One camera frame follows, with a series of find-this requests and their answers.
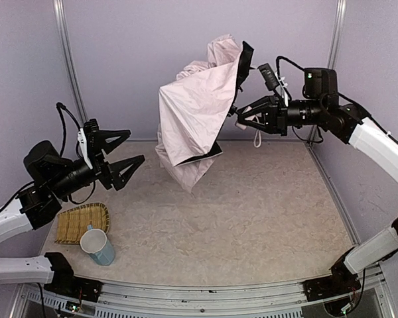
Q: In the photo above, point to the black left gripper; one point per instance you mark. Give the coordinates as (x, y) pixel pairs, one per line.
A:
(99, 159)

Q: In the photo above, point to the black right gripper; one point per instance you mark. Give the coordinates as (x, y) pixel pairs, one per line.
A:
(280, 114)

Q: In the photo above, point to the pink black folding umbrella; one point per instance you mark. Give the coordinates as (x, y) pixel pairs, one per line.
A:
(194, 107)

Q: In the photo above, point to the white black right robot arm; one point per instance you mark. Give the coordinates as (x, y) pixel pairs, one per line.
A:
(296, 233)

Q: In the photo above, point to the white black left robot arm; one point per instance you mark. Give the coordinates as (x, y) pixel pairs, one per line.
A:
(55, 179)

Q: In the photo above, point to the woven bamboo tray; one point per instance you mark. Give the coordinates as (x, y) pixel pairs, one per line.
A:
(73, 223)

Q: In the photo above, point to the light blue cup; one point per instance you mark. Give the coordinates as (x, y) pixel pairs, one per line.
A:
(96, 244)

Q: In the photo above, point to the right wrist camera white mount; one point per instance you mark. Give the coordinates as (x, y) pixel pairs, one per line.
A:
(274, 83)

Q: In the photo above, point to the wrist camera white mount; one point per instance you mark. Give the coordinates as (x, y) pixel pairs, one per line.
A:
(85, 145)
(274, 83)

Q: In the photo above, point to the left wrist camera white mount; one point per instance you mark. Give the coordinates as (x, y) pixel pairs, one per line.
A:
(85, 145)

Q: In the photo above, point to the right aluminium corner post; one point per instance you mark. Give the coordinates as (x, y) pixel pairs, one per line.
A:
(337, 34)

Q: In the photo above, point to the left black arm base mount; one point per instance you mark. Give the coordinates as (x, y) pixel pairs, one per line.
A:
(73, 281)

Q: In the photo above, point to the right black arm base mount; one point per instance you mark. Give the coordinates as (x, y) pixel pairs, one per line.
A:
(339, 282)

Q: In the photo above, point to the aluminium front rail frame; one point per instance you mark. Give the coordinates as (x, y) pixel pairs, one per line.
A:
(282, 299)

